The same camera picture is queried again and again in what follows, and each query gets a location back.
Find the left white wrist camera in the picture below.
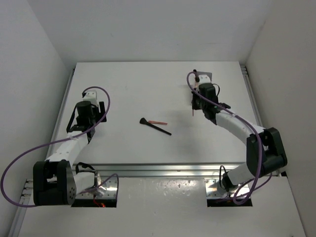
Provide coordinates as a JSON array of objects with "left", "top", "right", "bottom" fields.
[{"left": 82, "top": 90, "right": 97, "bottom": 104}]

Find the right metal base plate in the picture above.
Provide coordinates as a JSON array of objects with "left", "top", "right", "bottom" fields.
[{"left": 204, "top": 178, "right": 240, "bottom": 200}]

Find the white divided organizer box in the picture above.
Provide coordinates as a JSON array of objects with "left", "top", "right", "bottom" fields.
[{"left": 195, "top": 71, "right": 212, "bottom": 79}]

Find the metal base plate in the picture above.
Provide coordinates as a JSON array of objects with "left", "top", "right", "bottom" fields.
[
  {"left": 79, "top": 172, "right": 119, "bottom": 199},
  {"left": 204, "top": 178, "right": 240, "bottom": 200}
]

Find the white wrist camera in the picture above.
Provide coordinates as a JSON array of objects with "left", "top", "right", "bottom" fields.
[
  {"left": 196, "top": 75, "right": 212, "bottom": 84},
  {"left": 82, "top": 90, "right": 97, "bottom": 104}
]

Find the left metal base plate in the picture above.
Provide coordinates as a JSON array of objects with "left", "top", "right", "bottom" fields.
[{"left": 79, "top": 172, "right": 119, "bottom": 199}]

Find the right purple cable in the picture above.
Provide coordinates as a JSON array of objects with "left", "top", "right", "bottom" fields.
[{"left": 186, "top": 71, "right": 274, "bottom": 205}]

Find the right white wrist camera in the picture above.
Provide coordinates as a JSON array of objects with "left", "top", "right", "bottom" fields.
[{"left": 196, "top": 75, "right": 212, "bottom": 84}]

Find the aluminium rail frame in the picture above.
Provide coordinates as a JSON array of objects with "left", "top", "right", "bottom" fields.
[{"left": 16, "top": 62, "right": 274, "bottom": 237}]

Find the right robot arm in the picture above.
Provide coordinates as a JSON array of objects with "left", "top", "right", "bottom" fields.
[{"left": 192, "top": 82, "right": 287, "bottom": 192}]

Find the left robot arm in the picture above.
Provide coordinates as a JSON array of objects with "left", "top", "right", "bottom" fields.
[{"left": 33, "top": 100, "right": 107, "bottom": 206}]

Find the large black makeup brush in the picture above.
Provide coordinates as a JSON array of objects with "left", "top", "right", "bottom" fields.
[{"left": 139, "top": 118, "right": 172, "bottom": 136}]

